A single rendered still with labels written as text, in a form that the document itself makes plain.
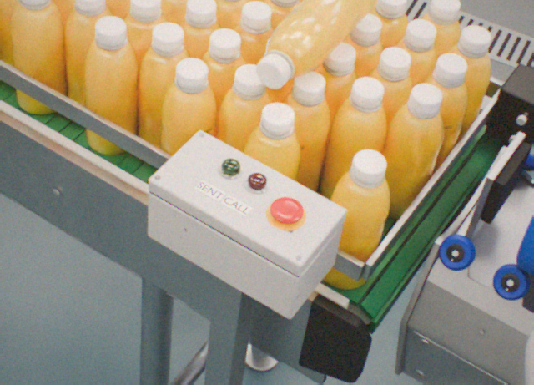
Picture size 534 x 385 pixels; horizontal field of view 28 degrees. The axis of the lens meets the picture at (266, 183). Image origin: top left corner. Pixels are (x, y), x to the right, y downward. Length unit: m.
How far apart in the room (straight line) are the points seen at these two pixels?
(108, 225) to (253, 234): 0.42
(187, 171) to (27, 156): 0.41
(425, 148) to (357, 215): 0.15
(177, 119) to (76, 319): 1.14
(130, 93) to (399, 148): 0.36
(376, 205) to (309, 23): 0.23
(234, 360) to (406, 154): 0.34
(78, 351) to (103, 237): 0.84
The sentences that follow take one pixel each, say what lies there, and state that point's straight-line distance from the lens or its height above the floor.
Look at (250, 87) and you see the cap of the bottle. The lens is 1.30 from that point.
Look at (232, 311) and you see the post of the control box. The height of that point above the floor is 0.91.
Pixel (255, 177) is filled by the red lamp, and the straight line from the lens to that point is 1.18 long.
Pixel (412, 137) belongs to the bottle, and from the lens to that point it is 1.34.
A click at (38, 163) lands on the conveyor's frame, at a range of 1.54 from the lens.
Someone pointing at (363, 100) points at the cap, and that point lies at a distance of 1.31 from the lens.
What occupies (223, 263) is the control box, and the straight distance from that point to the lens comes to 1.20.
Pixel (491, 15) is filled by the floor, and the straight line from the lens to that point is 3.34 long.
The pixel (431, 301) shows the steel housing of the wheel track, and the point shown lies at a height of 0.88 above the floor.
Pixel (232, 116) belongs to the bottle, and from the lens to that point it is 1.32.
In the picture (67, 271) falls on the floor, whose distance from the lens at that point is 2.49.
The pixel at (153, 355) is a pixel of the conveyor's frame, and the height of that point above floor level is 0.54.
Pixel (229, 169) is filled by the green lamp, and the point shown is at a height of 1.11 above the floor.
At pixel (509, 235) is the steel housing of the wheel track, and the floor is 0.93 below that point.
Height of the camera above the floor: 1.98
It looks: 48 degrees down
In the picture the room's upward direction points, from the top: 8 degrees clockwise
